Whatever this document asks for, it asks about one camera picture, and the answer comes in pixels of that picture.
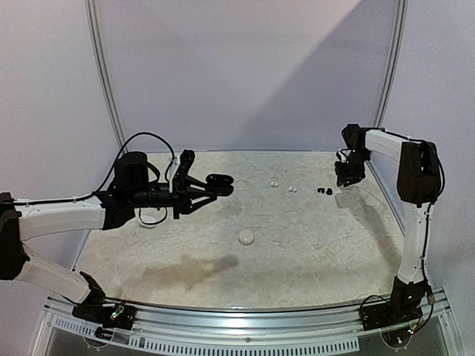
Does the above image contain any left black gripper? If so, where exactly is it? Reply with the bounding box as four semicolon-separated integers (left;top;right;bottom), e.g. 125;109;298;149
128;175;217;220

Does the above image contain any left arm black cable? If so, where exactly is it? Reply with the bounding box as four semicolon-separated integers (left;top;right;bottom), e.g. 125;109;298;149
14;131;176;225

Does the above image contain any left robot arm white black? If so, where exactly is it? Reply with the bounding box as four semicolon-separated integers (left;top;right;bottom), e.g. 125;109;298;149
1;150;234;330

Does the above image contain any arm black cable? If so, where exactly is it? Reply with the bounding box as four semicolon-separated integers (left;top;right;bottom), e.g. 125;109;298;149
14;131;176;225
359;140;446;334

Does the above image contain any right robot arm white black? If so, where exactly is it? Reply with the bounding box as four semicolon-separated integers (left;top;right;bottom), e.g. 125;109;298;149
335;124;445;330

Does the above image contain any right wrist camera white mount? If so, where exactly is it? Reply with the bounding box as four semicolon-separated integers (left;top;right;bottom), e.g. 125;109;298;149
335;148;351;164

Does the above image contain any left aluminium corner post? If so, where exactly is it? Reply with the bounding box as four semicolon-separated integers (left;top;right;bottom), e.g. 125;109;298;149
85;0;126;148

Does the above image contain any aluminium corner post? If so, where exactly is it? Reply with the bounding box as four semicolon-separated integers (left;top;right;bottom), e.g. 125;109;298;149
363;0;409;159
85;0;126;148

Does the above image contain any pink earbud charging case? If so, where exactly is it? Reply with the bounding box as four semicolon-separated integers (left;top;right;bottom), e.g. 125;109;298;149
238;229;255;245

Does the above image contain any white earbud charging case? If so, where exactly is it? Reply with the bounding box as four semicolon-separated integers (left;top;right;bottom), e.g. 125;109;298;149
137;215;157;228

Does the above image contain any black earbud charging case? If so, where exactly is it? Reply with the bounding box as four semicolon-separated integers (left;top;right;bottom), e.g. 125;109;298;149
206;174;234;197

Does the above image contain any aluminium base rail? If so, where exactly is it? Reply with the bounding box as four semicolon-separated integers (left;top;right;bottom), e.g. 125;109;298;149
33;289;464;355

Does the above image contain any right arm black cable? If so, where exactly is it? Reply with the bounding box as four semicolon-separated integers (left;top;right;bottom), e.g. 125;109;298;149
359;140;446;334

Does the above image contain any right aluminium corner post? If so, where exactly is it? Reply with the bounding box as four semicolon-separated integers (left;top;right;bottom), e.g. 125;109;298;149
363;0;409;159

